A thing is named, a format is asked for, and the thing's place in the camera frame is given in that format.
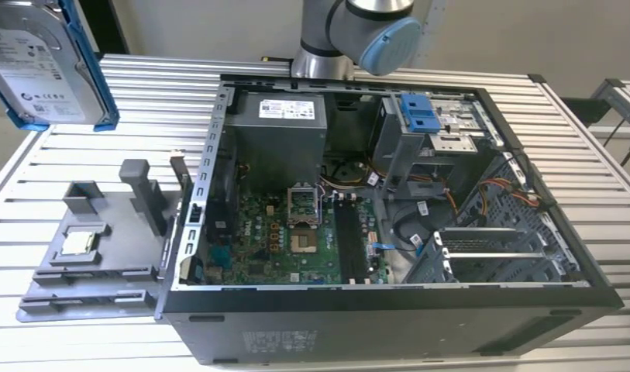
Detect black PC case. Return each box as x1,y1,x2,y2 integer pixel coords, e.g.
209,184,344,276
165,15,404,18
153,71,625,367

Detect silver CPU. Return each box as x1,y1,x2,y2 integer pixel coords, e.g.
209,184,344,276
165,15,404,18
58,230,98,256

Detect black cable with label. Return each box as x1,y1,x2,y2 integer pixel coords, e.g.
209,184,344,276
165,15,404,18
388,201,435,257

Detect orange yellow red wire bundle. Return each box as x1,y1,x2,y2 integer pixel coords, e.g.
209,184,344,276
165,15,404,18
473,177,541,210

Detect grey power supply unit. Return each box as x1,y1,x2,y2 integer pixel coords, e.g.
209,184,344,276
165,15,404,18
225,92,328,187

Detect aluminium frame table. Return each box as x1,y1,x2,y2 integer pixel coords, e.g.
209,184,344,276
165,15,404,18
585,77,630,164

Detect hard disk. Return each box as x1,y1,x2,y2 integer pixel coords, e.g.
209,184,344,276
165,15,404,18
0,0,121,133

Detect black graphics card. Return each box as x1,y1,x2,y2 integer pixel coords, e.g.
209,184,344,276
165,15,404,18
168,149,194,201

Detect metal drive cage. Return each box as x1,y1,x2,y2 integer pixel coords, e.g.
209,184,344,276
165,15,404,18
369,92,501,195

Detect CPU socket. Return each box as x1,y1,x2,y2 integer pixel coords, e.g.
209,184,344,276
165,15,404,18
287,228,321,256

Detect metal disk bay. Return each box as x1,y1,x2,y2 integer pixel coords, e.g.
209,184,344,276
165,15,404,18
401,226,576,284

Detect blue plastic drive latch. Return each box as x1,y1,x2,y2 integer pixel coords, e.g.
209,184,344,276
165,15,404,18
397,94,440,134

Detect grey parts rack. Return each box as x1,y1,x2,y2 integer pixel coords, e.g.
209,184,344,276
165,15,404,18
14,157,177,323

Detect black RAM slot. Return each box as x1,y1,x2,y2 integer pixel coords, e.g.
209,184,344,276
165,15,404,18
333,192,353,286
345,192,367,286
340,192,360,286

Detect yellow white wire bundle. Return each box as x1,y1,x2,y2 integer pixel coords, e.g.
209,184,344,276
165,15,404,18
317,170,369,191

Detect green motherboard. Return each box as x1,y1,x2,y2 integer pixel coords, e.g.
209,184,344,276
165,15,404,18
204,189,393,286

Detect metal socket cover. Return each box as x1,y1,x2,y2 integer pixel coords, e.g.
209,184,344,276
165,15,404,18
287,184,324,229

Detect locking lever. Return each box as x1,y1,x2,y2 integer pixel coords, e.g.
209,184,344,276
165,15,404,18
315,184,328,226

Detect black post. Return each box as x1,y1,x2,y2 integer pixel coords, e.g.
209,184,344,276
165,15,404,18
78,0,130,55

